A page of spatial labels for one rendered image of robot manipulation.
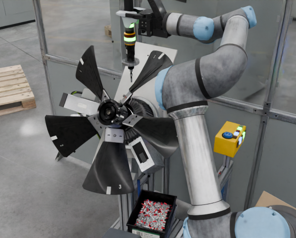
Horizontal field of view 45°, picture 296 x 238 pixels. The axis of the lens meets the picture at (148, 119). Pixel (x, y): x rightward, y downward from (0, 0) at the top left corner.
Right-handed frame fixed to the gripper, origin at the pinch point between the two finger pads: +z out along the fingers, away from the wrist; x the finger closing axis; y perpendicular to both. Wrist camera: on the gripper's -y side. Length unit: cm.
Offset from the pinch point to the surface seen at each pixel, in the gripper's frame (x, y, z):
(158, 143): -8, 49, -20
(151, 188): 31, 119, 6
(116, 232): -59, 43, -35
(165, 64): 14.0, 25.0, -10.9
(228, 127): 32, 59, -37
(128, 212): 9, 121, 9
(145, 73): 12.0, 30.6, -2.4
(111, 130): -6, 53, 5
